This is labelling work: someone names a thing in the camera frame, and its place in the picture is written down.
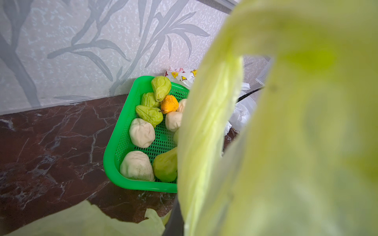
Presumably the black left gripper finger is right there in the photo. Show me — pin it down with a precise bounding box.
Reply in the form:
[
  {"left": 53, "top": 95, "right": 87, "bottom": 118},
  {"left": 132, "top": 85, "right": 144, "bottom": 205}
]
[{"left": 162, "top": 197, "right": 184, "bottom": 236}]

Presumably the green avocado print plastic bag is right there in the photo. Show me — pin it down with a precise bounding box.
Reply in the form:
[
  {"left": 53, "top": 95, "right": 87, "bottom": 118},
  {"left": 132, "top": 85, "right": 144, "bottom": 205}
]
[{"left": 5, "top": 0, "right": 378, "bottom": 236}]

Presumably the green pear middle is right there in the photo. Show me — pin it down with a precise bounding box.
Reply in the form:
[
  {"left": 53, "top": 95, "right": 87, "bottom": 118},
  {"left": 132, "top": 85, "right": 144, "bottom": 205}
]
[{"left": 152, "top": 147, "right": 178, "bottom": 183}]

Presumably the white pear front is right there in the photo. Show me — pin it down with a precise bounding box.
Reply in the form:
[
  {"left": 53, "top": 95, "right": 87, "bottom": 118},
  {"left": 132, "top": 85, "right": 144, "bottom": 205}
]
[{"left": 120, "top": 151, "right": 155, "bottom": 182}]

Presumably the white pear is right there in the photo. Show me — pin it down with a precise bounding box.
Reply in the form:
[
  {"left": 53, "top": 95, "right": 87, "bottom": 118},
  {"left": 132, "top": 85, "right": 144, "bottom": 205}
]
[
  {"left": 177, "top": 99, "right": 188, "bottom": 113},
  {"left": 165, "top": 112, "right": 183, "bottom": 132},
  {"left": 120, "top": 151, "right": 155, "bottom": 182},
  {"left": 129, "top": 118, "right": 156, "bottom": 148}
]

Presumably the green plastic perforated basket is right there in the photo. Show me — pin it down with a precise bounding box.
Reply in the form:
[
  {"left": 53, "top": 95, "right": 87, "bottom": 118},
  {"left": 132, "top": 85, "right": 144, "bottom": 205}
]
[{"left": 103, "top": 76, "right": 177, "bottom": 193}]

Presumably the white pear upper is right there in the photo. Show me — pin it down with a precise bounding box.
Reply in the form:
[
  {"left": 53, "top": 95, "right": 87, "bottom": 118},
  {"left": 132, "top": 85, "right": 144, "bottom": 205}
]
[{"left": 165, "top": 112, "right": 183, "bottom": 132}]

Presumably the green pear with stem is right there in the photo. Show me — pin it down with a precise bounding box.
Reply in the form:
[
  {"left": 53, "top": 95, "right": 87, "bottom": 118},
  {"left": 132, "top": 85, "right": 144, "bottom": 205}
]
[{"left": 135, "top": 105, "right": 163, "bottom": 128}]

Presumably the orange pear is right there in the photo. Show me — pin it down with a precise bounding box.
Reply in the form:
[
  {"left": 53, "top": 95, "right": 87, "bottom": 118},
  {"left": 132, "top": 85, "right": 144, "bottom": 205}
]
[{"left": 160, "top": 95, "right": 179, "bottom": 114}]

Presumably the white pear far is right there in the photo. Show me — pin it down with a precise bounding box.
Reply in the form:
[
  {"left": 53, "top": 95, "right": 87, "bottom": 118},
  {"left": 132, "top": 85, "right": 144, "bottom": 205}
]
[{"left": 177, "top": 99, "right": 188, "bottom": 113}]

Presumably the green pear front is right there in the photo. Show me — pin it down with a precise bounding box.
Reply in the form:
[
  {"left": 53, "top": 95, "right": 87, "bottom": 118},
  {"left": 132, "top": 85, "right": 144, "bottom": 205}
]
[{"left": 141, "top": 92, "right": 160, "bottom": 108}]

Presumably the white plastic bag far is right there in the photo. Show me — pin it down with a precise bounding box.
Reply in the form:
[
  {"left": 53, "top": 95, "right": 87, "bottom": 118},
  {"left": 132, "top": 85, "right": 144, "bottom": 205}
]
[{"left": 224, "top": 94, "right": 257, "bottom": 135}]

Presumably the green pear top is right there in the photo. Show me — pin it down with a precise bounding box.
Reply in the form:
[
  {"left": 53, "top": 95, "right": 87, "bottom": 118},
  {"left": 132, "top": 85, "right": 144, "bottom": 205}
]
[{"left": 151, "top": 76, "right": 171, "bottom": 102}]

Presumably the patterned white plastic bag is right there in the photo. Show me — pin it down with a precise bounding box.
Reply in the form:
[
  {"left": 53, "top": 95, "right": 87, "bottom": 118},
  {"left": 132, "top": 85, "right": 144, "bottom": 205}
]
[{"left": 164, "top": 67, "right": 197, "bottom": 89}]

